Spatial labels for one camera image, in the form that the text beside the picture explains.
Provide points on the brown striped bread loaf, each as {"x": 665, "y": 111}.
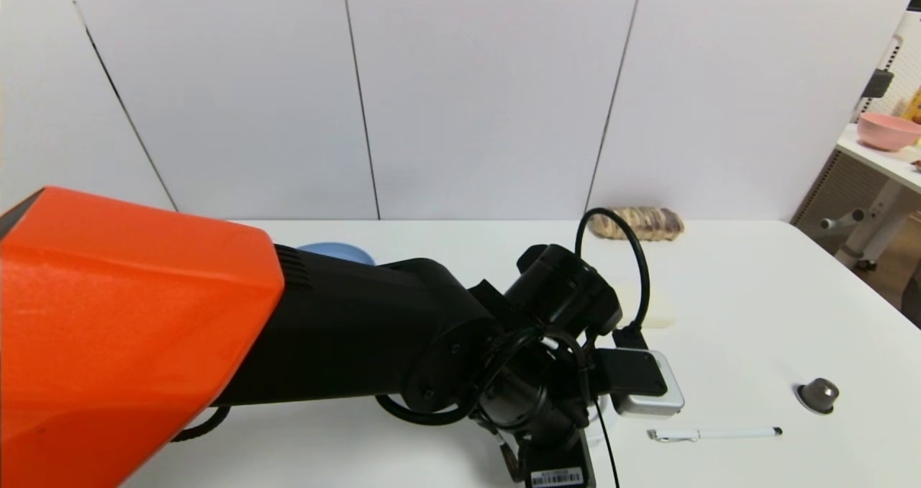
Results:
{"x": 651, "y": 222}

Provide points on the orange and black left arm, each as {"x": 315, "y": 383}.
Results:
{"x": 324, "y": 330}

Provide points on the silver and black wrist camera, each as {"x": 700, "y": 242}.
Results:
{"x": 644, "y": 383}

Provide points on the white side table top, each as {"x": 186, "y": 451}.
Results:
{"x": 881, "y": 159}

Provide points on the black bracket on pegboard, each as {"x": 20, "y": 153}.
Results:
{"x": 877, "y": 83}

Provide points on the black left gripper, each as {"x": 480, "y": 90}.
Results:
{"x": 556, "y": 472}

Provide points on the white side table leg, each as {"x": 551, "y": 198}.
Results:
{"x": 874, "y": 222}

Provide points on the white pen with black tip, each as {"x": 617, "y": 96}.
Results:
{"x": 712, "y": 433}

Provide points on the yellow package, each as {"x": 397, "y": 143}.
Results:
{"x": 915, "y": 106}

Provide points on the dark grey coffee capsule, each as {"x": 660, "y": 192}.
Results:
{"x": 819, "y": 394}

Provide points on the white pegboard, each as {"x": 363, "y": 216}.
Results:
{"x": 905, "y": 63}

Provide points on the cream soap bar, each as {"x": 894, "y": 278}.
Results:
{"x": 662, "y": 308}

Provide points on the blue round plate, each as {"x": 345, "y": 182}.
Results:
{"x": 338, "y": 252}

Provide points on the pink bowl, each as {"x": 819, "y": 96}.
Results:
{"x": 886, "y": 132}

